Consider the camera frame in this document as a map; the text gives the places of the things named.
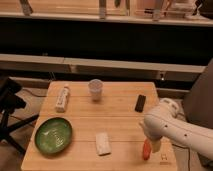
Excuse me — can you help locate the black rectangular remote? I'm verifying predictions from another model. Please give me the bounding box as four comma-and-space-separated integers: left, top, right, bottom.
135, 95, 146, 112

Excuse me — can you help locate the white sponge block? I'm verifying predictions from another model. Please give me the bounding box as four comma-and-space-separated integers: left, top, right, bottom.
96, 132, 111, 156

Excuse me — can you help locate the black chair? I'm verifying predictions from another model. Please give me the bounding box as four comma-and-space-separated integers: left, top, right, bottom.
0, 76, 39, 155

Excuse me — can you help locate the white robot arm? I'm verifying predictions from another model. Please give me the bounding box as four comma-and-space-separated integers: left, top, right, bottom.
139, 98, 213, 160

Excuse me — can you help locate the black floor cable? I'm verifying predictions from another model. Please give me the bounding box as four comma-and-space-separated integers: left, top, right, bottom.
171, 143, 192, 171

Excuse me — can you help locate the green plate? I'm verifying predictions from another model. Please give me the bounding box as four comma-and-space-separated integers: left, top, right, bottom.
34, 117, 73, 155

